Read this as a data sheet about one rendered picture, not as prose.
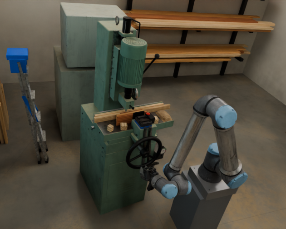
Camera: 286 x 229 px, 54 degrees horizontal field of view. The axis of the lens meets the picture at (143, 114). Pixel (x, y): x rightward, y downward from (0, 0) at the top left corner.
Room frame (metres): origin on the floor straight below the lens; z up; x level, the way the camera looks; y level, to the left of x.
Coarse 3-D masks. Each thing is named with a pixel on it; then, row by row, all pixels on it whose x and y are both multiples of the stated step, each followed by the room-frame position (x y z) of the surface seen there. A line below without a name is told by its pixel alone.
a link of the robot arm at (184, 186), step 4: (176, 176) 1.32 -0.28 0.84; (180, 176) 1.33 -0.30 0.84; (172, 180) 1.30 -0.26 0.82; (176, 180) 1.29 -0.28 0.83; (180, 180) 1.29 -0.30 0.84; (184, 180) 1.30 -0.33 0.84; (180, 184) 1.25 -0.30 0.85; (184, 184) 1.26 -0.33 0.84; (188, 184) 1.27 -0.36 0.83; (180, 188) 1.23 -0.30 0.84; (184, 188) 1.24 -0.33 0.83; (188, 188) 1.25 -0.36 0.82; (180, 192) 1.22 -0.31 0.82; (184, 192) 1.23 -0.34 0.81; (188, 192) 1.25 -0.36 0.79
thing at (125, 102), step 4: (120, 96) 1.83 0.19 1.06; (120, 100) 1.83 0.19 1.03; (124, 100) 1.77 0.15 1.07; (128, 100) 1.78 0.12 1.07; (132, 100) 1.78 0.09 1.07; (124, 104) 1.77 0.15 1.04; (128, 104) 1.76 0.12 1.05; (132, 104) 1.78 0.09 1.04; (124, 108) 1.76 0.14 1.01; (128, 108) 1.77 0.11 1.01
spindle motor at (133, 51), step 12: (120, 48) 1.79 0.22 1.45; (132, 48) 1.73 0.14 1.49; (144, 48) 1.76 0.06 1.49; (120, 60) 1.78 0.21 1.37; (132, 60) 1.73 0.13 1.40; (144, 60) 1.80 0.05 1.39; (120, 72) 1.76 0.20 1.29; (132, 72) 1.73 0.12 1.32; (120, 84) 1.74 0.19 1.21; (132, 84) 1.73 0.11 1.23
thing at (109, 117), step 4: (168, 104) 2.04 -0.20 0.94; (144, 108) 1.91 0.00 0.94; (148, 108) 1.92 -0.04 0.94; (152, 108) 1.93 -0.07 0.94; (156, 108) 1.96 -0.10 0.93; (160, 108) 1.98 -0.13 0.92; (164, 108) 2.00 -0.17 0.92; (168, 108) 2.03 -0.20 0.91; (100, 116) 1.70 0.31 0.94; (104, 116) 1.71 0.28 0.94; (108, 116) 1.72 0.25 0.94; (112, 116) 1.74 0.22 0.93; (96, 120) 1.67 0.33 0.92; (100, 120) 1.69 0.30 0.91; (104, 120) 1.71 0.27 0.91
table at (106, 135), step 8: (152, 112) 1.94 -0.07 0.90; (112, 120) 1.73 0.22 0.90; (160, 120) 1.84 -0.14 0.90; (96, 128) 1.66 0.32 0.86; (104, 128) 1.62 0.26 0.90; (128, 128) 1.67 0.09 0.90; (160, 128) 1.81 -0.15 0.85; (104, 136) 1.54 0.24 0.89; (112, 136) 1.58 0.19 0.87; (120, 136) 1.61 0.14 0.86
